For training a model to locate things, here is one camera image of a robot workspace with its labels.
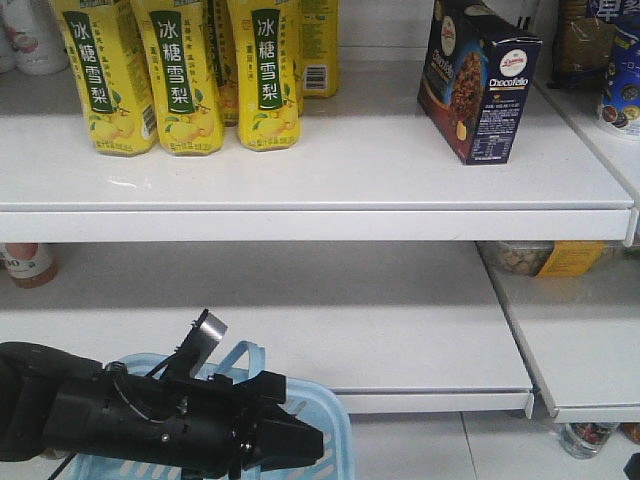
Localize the clear water bottle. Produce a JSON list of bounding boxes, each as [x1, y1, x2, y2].
[[560, 422, 620, 459]]

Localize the light blue shopping basket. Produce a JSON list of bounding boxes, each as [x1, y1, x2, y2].
[[66, 341, 356, 480]]

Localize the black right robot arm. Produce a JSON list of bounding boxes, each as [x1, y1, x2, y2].
[[623, 462, 640, 480]]

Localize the blue white snack cup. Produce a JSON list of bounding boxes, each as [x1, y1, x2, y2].
[[596, 14, 639, 142]]

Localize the yellow pear drink bottle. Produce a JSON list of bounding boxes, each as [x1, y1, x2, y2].
[[132, 1, 225, 156], [51, 1, 157, 157], [227, 1, 301, 152]]

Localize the dark blue cookie box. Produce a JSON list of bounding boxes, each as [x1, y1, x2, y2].
[[417, 1, 542, 165]]

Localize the brown biscuit pack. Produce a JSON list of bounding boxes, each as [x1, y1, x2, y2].
[[551, 1, 621, 88]]

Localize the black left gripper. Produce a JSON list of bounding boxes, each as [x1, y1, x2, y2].
[[169, 372, 324, 478]]

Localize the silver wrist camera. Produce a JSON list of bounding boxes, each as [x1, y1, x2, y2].
[[172, 309, 227, 378]]

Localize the white peach drink bottle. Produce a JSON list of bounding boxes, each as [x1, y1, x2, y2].
[[1, 0, 69, 76]]

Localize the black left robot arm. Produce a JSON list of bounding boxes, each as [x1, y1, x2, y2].
[[1, 342, 324, 479]]

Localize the white supermarket shelf unit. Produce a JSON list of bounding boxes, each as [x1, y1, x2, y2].
[[1, 1, 635, 479]]

